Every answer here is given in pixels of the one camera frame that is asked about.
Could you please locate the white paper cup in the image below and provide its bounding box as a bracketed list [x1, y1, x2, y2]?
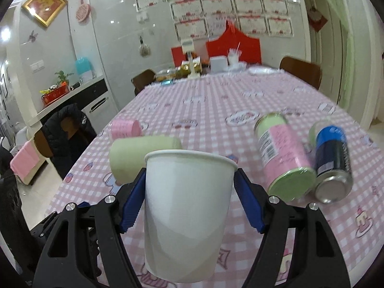
[144, 150, 238, 283]

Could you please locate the light green plastic cup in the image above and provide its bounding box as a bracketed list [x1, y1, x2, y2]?
[109, 135, 182, 185]

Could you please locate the pink plastic cup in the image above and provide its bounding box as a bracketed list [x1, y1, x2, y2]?
[110, 119, 142, 140]

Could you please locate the white cup with straws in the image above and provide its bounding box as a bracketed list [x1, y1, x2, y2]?
[227, 43, 241, 66]

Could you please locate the pink green-lidded can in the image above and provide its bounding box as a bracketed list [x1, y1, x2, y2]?
[254, 113, 316, 202]

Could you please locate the black blue spray can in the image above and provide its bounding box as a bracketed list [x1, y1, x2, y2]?
[310, 120, 354, 204]

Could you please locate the pink checkered tablecloth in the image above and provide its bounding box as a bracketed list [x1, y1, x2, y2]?
[47, 72, 383, 287]

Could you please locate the black jacket on chair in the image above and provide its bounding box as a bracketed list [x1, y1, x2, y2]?
[42, 103, 97, 179]

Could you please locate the red planter with plants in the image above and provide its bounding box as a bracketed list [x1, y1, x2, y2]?
[39, 70, 73, 107]

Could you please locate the brown chair left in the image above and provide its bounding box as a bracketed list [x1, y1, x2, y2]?
[131, 69, 156, 96]

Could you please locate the brown chair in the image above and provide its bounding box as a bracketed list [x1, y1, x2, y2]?
[131, 69, 156, 96]
[279, 57, 322, 90]

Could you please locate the teal white humidifier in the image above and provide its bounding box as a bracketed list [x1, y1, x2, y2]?
[76, 57, 94, 83]

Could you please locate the brown chair right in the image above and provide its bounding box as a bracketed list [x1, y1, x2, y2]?
[279, 57, 322, 90]

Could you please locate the white box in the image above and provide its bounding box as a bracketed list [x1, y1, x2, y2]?
[210, 55, 228, 73]

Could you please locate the red gift box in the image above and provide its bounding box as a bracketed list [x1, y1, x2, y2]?
[206, 20, 262, 64]

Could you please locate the white desk lamp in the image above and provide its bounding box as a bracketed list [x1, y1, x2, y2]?
[180, 38, 202, 79]

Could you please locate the red diamond door decoration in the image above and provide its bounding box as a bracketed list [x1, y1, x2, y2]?
[307, 6, 328, 33]

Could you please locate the white door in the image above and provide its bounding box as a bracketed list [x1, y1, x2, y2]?
[305, 0, 344, 103]

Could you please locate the gold framed red picture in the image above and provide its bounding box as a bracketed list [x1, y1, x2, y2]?
[22, 0, 68, 27]

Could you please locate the green lace curtain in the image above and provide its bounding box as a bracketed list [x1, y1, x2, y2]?
[303, 0, 358, 112]

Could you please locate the pink round wall ornament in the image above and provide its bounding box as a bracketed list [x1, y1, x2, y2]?
[76, 0, 91, 23]

